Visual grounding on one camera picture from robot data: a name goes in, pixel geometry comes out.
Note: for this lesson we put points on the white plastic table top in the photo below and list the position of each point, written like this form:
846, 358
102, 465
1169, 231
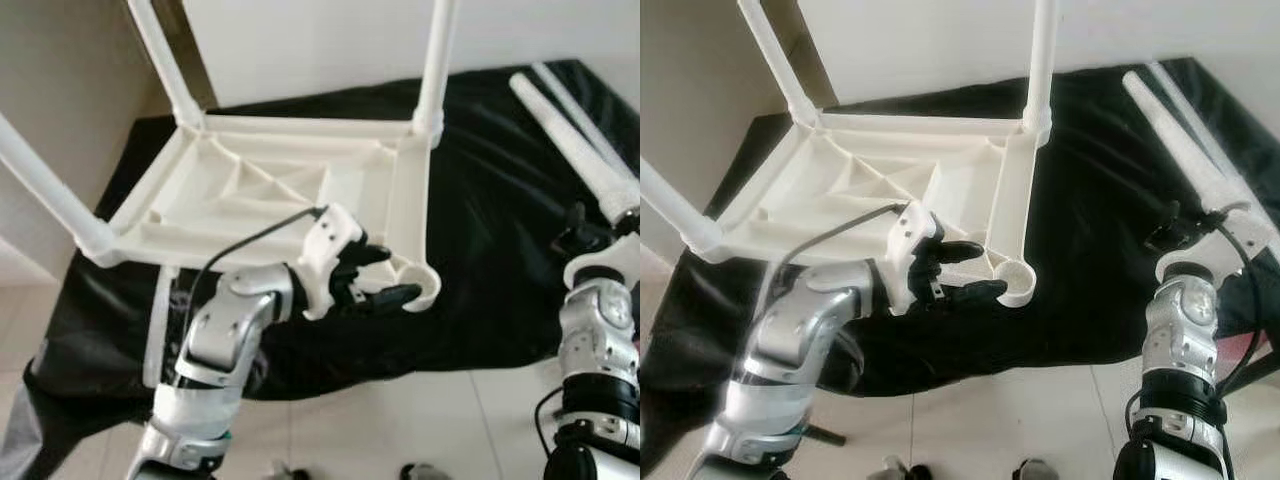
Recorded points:
1010, 200
410, 200

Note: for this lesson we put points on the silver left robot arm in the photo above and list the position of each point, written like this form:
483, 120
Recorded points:
225, 320
800, 320

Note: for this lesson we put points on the black table cover sheet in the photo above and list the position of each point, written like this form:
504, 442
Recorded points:
1100, 270
500, 250

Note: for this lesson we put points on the white tape strip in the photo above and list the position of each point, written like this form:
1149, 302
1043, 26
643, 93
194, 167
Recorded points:
1190, 105
160, 330
585, 118

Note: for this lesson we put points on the pink plastic object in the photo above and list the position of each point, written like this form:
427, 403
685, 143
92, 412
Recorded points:
1255, 350

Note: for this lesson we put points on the robot right leg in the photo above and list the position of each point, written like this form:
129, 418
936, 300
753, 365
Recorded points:
420, 472
1035, 470

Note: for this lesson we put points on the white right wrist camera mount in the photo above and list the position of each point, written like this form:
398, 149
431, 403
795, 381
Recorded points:
610, 262
1240, 235

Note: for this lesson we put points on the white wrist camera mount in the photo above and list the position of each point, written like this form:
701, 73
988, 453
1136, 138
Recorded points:
1240, 235
610, 262
325, 240
910, 240

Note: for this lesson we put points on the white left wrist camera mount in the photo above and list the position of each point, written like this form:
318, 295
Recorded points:
910, 240
325, 240

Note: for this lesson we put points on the black metal table frame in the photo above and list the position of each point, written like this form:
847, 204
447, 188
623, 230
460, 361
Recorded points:
825, 435

